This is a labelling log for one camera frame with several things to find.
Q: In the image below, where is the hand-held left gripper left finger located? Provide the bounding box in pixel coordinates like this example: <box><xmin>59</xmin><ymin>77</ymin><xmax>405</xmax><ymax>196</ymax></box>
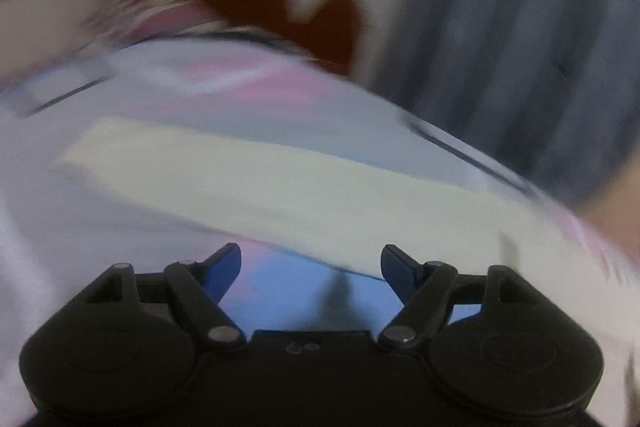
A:
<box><xmin>85</xmin><ymin>243</ymin><xmax>246</xmax><ymax>352</ymax></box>

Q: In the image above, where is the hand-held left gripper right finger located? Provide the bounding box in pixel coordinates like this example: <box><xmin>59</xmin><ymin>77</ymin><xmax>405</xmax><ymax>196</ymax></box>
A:
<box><xmin>378</xmin><ymin>244</ymin><xmax>544</xmax><ymax>351</ymax></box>

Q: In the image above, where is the cream white small garment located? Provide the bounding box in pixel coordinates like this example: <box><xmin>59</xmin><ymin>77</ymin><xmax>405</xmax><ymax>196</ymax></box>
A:
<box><xmin>52</xmin><ymin>117</ymin><xmax>548</xmax><ymax>282</ymax></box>

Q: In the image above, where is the person's right forearm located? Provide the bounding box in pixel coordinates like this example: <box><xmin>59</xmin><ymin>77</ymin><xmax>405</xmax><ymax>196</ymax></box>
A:
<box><xmin>575</xmin><ymin>154</ymin><xmax>640</xmax><ymax>253</ymax></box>

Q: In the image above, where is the pastel patterned bed sheet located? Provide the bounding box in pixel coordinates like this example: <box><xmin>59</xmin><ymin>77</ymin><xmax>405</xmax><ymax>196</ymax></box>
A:
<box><xmin>0</xmin><ymin>38</ymin><xmax>640</xmax><ymax>427</ymax></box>

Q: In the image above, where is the grey blue curtain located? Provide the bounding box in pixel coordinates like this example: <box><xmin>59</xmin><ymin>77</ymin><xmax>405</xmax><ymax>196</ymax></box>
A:
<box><xmin>372</xmin><ymin>0</ymin><xmax>640</xmax><ymax>208</ymax></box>

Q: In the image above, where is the pink pillow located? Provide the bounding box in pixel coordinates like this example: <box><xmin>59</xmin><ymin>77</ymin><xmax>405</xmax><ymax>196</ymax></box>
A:
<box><xmin>87</xmin><ymin>0</ymin><xmax>231</xmax><ymax>45</ymax></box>

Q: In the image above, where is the dark red heart-shaped headboard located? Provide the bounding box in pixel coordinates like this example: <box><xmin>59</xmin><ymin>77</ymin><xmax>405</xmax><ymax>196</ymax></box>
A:
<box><xmin>205</xmin><ymin>0</ymin><xmax>366</xmax><ymax>75</ymax></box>

